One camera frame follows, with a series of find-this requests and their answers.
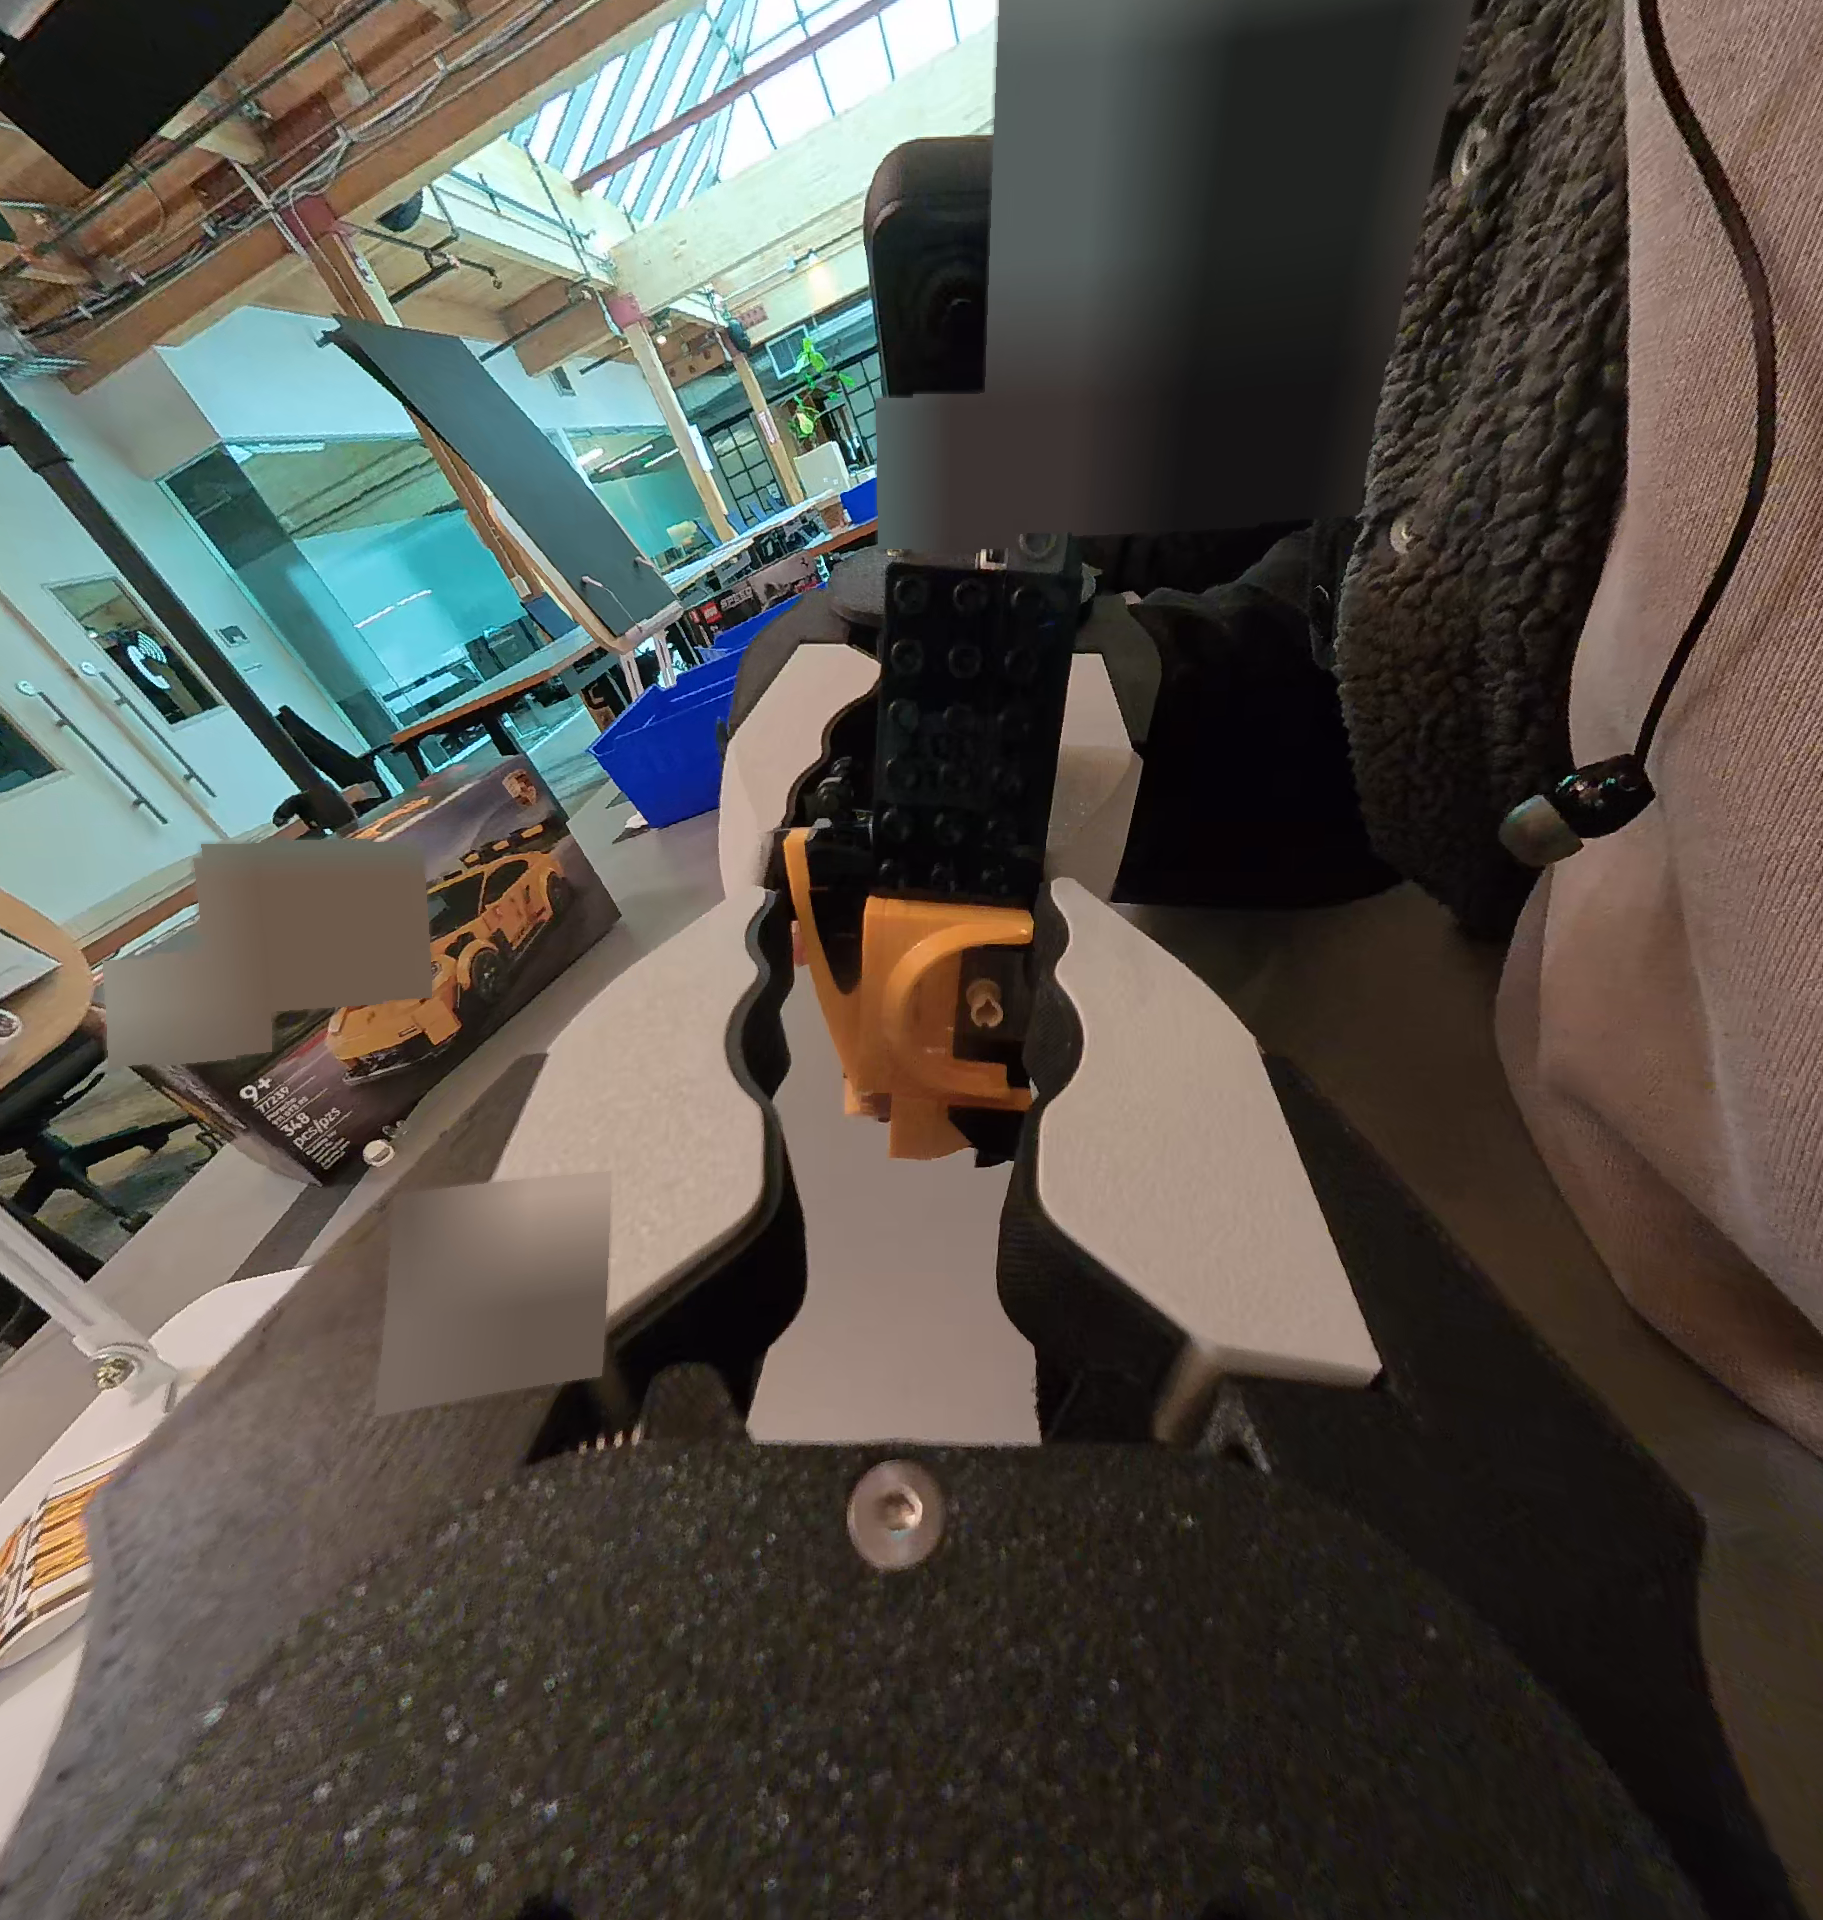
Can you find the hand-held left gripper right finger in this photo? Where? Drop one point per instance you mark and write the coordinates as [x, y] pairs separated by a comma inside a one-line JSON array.
[[1182, 1170]]

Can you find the dark hanging panel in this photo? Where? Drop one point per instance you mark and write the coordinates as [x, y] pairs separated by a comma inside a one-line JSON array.
[[117, 60]]

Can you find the green plant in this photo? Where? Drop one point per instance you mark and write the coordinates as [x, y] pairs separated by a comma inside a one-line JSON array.
[[814, 390]]

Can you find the long office desk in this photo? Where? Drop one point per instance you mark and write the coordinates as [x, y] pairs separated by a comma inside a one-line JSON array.
[[491, 683]]

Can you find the black metal pole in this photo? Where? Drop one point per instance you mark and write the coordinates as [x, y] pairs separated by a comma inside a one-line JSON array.
[[147, 571]]

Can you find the black lego car box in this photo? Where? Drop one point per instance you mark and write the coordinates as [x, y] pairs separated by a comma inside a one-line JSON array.
[[521, 901]]

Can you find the grey cloth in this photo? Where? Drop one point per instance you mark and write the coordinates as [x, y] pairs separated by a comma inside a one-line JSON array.
[[1722, 975]]

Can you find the black office chair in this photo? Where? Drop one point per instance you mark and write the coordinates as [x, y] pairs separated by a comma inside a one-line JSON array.
[[41, 1140], [327, 759]]

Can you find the dark fuzzy cloth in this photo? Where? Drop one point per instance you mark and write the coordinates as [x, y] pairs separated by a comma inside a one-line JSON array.
[[1482, 450]]

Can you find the orange and black lego car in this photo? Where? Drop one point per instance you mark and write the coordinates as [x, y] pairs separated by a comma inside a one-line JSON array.
[[942, 991]]

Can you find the orange sticker sheet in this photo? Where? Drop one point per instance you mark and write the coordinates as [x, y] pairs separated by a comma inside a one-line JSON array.
[[27, 1560]]

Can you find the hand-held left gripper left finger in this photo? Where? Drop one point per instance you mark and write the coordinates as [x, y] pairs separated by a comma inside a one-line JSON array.
[[642, 1111]]

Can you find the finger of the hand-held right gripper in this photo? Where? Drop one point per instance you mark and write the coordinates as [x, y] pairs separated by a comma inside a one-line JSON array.
[[768, 721], [1098, 765]]

